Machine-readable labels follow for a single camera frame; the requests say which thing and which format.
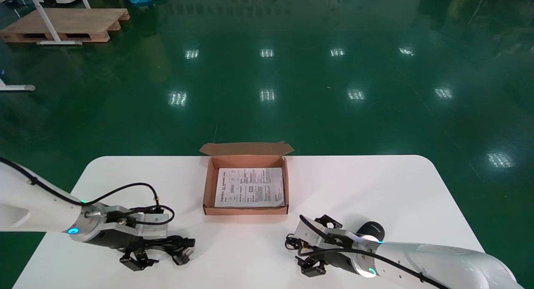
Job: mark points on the white desk foot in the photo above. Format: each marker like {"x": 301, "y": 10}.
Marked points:
{"x": 21, "y": 88}

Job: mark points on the large wooden pallet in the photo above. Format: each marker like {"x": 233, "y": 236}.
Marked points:
{"x": 71, "y": 22}

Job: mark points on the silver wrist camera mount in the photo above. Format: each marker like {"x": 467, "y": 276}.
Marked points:
{"x": 311, "y": 234}
{"x": 154, "y": 230}

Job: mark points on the white printed instruction sheet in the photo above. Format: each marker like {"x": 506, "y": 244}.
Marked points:
{"x": 250, "y": 189}

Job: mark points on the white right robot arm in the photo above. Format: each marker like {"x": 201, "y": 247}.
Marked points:
{"x": 450, "y": 264}

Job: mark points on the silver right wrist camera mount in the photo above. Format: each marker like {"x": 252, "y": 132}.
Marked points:
{"x": 311, "y": 234}

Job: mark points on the brown cardboard storage box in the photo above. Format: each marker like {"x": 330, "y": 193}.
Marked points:
{"x": 246, "y": 149}

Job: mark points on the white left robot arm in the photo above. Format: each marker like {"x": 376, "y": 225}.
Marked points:
{"x": 37, "y": 205}

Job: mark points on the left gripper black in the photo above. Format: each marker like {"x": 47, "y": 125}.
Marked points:
{"x": 117, "y": 241}

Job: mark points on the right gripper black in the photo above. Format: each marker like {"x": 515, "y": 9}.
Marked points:
{"x": 344, "y": 262}

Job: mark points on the white desk frame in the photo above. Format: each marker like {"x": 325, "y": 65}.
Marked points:
{"x": 58, "y": 43}

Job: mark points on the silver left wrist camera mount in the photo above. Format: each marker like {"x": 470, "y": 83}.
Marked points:
{"x": 154, "y": 230}

